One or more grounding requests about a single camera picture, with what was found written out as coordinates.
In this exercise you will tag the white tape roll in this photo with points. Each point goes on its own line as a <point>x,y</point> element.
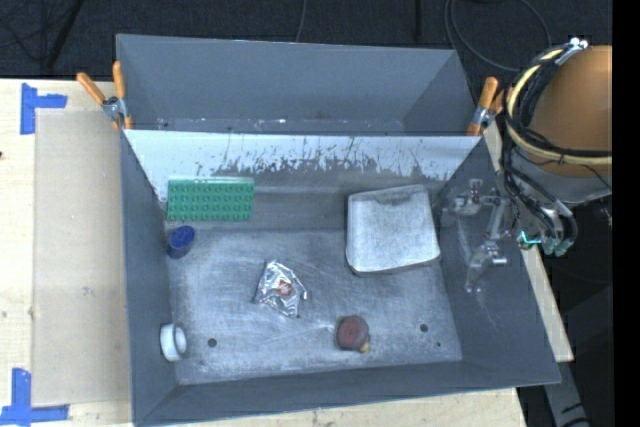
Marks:
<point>172,342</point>

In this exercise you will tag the crumpled silver foil packet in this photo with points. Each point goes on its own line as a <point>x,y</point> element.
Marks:
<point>277,287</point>

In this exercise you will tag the green studded flat block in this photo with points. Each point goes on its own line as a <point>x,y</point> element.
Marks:
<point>210,200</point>

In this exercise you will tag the dark blue cylinder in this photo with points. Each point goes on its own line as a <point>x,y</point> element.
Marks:
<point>180,241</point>

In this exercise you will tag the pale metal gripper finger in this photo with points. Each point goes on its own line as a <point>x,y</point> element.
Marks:
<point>462,205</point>
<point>481,262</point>

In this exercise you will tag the pale brown cardboard board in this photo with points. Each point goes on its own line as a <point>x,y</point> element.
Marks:
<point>75,265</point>

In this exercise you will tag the red-brown round fruit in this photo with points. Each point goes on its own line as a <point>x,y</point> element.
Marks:
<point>351,334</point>

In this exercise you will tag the grey metal bin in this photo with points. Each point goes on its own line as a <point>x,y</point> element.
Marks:
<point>300,350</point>

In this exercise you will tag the white grey square pad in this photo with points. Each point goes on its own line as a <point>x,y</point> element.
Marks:
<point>390,232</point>

